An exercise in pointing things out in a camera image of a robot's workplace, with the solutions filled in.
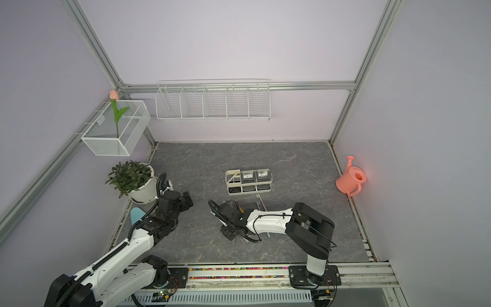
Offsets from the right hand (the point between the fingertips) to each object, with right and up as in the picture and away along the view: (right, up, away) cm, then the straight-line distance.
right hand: (227, 225), depth 86 cm
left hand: (-20, +14, -2) cm, 24 cm away
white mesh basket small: (-54, +40, -4) cm, 68 cm away
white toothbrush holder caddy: (+6, +19, +5) cm, 21 cm away
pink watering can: (+59, +19, +5) cm, 62 cm away
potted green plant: (-40, +21, -4) cm, 45 cm away
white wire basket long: (-9, +61, +13) cm, 63 cm away
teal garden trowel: (-46, +3, +7) cm, 46 cm away
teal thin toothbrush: (+16, +9, +7) cm, 20 cm away
